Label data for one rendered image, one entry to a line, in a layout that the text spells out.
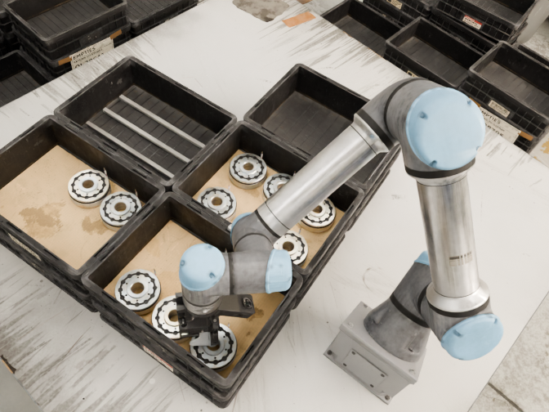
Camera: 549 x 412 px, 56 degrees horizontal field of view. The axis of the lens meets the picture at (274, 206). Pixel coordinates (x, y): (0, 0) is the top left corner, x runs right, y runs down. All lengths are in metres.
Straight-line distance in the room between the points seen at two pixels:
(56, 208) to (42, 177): 0.11
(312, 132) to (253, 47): 0.56
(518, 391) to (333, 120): 1.34
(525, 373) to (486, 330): 1.34
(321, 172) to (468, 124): 0.28
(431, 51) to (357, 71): 0.82
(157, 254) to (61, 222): 0.26
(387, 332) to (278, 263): 0.39
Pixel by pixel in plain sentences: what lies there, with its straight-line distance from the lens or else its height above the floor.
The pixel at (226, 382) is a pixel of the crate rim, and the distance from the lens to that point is 1.07.
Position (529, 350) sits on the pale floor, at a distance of 2.44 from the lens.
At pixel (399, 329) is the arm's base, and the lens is 1.18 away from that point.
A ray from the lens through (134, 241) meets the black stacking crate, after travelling 1.25.
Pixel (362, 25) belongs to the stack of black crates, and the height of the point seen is 0.27.
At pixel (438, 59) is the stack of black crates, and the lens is 2.71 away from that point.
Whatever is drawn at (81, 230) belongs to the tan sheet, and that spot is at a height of 0.83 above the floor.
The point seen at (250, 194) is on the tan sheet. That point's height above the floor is 0.83.
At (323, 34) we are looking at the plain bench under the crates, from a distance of 2.11.
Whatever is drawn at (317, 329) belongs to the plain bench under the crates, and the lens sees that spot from 1.38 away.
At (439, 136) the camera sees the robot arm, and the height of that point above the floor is 1.41.
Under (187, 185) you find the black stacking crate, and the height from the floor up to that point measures 0.90.
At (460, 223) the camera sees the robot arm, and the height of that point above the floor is 1.26.
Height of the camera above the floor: 1.97
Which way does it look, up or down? 56 degrees down
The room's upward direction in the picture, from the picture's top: 11 degrees clockwise
